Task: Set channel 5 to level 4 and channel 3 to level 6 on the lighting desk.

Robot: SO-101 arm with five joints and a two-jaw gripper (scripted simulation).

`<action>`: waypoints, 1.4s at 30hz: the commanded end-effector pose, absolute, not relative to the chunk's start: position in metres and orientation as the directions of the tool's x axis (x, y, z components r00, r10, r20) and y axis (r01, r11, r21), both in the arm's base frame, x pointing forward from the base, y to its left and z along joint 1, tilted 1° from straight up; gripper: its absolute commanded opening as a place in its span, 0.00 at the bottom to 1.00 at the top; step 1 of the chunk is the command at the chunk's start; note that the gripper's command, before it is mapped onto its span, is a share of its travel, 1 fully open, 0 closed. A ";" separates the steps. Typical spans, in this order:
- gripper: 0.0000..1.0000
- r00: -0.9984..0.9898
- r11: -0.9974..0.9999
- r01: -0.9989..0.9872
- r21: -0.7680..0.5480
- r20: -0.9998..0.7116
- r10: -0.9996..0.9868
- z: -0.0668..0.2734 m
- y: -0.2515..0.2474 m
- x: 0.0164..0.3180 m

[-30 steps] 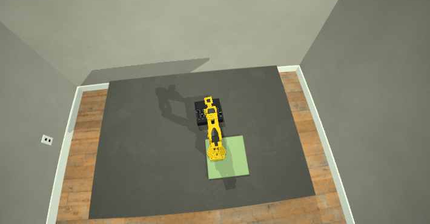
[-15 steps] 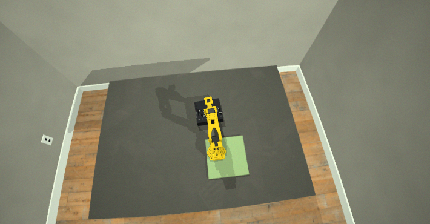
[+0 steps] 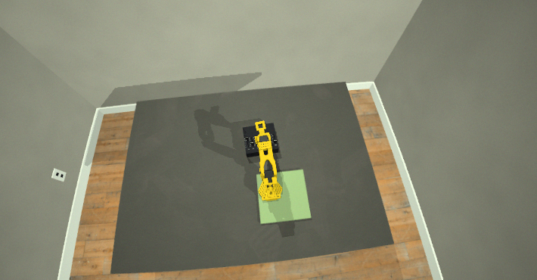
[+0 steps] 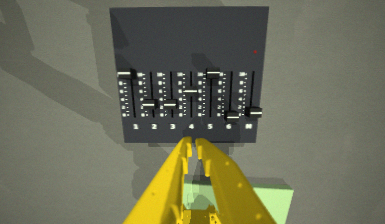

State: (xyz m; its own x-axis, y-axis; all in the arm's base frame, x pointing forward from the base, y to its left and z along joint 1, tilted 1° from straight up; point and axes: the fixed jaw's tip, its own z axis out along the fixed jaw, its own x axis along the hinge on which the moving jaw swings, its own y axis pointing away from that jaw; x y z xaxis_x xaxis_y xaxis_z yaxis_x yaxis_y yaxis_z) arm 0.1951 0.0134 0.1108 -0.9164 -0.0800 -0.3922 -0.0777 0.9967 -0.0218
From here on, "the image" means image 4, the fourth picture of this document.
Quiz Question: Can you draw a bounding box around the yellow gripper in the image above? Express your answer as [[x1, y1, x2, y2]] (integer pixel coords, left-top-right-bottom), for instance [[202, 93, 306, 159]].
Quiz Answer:
[[122, 136, 277, 224]]

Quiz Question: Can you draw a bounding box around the dark grey lighting desk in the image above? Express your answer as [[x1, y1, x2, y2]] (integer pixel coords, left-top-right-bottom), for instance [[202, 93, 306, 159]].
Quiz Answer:
[[109, 6, 269, 143]]

